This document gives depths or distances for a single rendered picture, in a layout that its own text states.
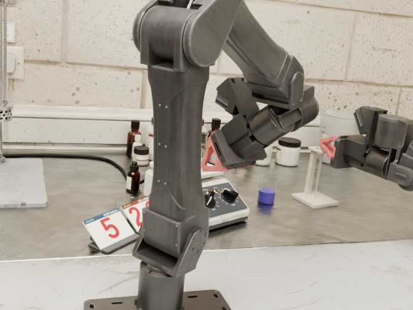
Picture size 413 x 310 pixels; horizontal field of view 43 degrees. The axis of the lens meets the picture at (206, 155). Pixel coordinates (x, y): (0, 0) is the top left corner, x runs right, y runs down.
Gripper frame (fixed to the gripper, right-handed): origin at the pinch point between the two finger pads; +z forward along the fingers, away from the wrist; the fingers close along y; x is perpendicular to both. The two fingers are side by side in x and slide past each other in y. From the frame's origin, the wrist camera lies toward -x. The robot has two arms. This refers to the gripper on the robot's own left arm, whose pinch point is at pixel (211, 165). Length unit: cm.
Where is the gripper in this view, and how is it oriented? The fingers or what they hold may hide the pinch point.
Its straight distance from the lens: 98.6
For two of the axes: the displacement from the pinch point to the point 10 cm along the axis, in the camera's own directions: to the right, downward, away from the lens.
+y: -7.4, 1.1, -6.6
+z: -5.7, 4.2, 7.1
